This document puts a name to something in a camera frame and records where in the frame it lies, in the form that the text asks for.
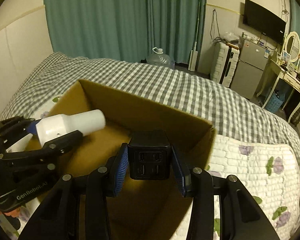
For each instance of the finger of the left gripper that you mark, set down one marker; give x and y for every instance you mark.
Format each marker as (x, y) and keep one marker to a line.
(32, 127)
(63, 144)

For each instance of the white dressing table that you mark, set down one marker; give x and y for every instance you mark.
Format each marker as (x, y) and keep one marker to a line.
(281, 74)

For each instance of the black cube charger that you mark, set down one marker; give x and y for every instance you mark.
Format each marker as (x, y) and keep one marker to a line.
(149, 155)

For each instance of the brown cardboard box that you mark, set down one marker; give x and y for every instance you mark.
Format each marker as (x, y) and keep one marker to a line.
(126, 113)

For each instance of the white oval vanity mirror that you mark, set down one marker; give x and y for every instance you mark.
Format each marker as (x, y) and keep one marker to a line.
(292, 46)

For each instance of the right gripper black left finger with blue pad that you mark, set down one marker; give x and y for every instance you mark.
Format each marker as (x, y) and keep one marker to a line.
(57, 217)

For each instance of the blue laundry basket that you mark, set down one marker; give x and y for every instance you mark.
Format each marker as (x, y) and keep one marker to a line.
(275, 101)

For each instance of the wall mounted black television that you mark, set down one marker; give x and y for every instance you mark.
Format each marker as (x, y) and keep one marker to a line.
(264, 21)

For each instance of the small grey fridge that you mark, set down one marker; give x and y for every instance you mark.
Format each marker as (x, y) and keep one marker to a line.
(250, 67)

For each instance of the white suitcase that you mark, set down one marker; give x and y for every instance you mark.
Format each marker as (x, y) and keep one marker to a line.
(224, 63)

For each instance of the clear water jug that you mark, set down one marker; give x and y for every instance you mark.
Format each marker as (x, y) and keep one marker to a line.
(158, 58)

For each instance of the grey checked bed sheet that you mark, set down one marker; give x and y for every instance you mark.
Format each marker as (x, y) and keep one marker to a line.
(165, 87)

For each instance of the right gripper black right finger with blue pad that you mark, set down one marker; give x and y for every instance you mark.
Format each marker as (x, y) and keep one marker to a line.
(241, 216)

